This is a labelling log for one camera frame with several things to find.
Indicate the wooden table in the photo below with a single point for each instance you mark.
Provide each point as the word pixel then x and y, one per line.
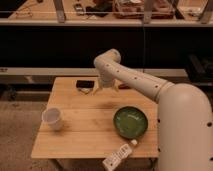
pixel 88 131

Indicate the white plastic cup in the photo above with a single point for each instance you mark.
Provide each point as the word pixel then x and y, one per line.
pixel 52 117

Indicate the green bowl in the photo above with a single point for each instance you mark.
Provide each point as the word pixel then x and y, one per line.
pixel 130 122

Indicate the white tube bottle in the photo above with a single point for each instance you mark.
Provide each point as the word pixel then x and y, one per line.
pixel 112 161

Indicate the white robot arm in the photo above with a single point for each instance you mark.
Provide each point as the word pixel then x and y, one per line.
pixel 184 113

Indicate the black object on shelf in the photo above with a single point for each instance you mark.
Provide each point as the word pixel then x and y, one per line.
pixel 100 10

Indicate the brown oblong object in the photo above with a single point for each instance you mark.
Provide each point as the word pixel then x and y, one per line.
pixel 123 86

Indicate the black rectangular device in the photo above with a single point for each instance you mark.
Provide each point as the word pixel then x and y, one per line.
pixel 84 84

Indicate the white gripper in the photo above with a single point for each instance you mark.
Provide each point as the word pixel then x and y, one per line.
pixel 105 84

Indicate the small grey device on shelf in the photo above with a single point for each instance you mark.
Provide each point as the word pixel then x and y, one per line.
pixel 79 9

